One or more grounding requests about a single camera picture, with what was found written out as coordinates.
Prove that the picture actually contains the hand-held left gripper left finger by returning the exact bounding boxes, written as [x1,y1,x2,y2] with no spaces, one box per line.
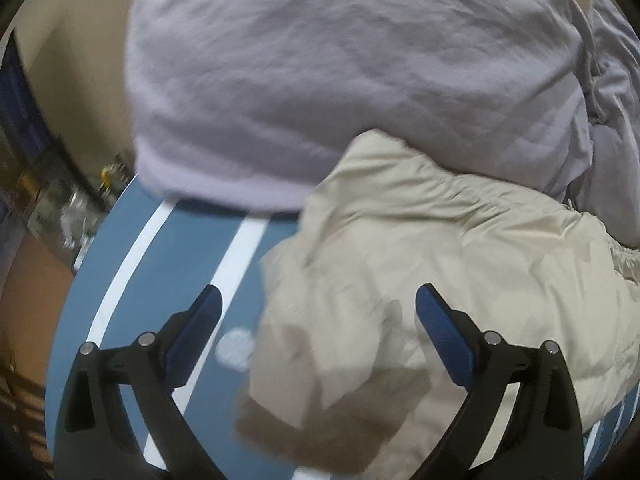
[53,284,224,480]

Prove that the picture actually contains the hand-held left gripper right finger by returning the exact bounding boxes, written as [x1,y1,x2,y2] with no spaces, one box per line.
[415,282,586,480]

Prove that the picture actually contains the beige puffer jacket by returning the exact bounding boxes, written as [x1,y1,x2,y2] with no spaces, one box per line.
[234,129,640,477]

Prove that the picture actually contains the blue white striped bed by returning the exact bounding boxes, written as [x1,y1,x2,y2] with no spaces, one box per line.
[44,170,640,480]

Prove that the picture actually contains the yellow capped bottles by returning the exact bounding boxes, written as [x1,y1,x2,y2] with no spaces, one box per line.
[99,152,135,196]

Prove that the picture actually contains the large lavender pillow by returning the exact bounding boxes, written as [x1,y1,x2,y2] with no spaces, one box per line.
[124,0,597,215]

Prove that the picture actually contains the dark wall panel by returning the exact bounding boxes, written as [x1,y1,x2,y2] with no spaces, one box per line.
[0,30,56,171]

